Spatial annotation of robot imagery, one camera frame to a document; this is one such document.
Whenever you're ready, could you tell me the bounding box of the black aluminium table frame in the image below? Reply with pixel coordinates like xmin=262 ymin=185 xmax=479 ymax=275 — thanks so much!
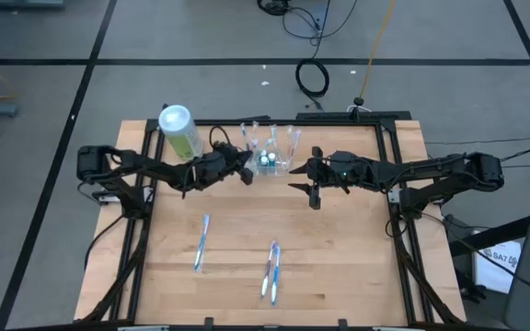
xmin=76 ymin=117 xmax=467 ymax=331

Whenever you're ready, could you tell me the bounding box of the clear plastic organizer tray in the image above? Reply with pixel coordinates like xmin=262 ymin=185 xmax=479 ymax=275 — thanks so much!
xmin=245 ymin=146 xmax=293 ymax=178

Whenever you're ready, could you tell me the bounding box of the coiled black cable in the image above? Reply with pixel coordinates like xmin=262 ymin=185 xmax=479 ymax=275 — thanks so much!
xmin=294 ymin=58 xmax=331 ymax=111

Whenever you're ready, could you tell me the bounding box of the black mounting plate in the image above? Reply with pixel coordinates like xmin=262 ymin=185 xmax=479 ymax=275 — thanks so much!
xmin=295 ymin=110 xmax=412 ymax=121

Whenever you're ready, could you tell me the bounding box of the black diagonal metal beam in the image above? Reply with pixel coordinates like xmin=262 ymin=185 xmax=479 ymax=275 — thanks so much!
xmin=448 ymin=207 xmax=530 ymax=257

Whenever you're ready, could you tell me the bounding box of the tangled black floor cable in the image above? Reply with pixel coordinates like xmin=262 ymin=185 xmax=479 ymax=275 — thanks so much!
xmin=256 ymin=0 xmax=359 ymax=47

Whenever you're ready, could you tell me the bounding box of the bagged blue toothbrush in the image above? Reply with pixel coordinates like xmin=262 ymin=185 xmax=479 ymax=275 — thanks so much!
xmin=269 ymin=243 xmax=282 ymax=307
xmin=193 ymin=213 xmax=212 ymax=273
xmin=239 ymin=121 xmax=252 ymax=156

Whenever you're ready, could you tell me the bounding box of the bagged purple toothbrush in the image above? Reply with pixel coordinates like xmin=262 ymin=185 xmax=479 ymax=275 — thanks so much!
xmin=292 ymin=128 xmax=304 ymax=162
xmin=288 ymin=131 xmax=299 ymax=165
xmin=259 ymin=239 xmax=276 ymax=300

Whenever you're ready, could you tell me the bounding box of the black looped left wrist cable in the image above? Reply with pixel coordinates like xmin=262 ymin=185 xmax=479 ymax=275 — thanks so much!
xmin=208 ymin=124 xmax=232 ymax=144

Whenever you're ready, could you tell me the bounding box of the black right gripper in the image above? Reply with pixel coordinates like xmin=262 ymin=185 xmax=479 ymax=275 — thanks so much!
xmin=287 ymin=146 xmax=356 ymax=211

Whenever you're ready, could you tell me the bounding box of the thin black power cable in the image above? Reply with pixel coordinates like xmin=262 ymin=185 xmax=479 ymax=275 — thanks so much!
xmin=425 ymin=135 xmax=530 ymax=146

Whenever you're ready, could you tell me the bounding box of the green white wipes canister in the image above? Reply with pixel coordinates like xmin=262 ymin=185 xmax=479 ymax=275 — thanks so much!
xmin=157 ymin=104 xmax=204 ymax=162

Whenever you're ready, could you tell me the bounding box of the white printed box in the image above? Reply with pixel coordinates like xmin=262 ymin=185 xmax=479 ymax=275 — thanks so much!
xmin=474 ymin=240 xmax=523 ymax=295

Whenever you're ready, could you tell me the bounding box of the yellow hanging cable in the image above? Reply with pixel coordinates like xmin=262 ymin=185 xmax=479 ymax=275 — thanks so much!
xmin=359 ymin=0 xmax=398 ymax=98

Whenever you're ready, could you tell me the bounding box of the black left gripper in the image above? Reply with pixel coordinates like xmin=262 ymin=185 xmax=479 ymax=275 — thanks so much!
xmin=195 ymin=142 xmax=254 ymax=187

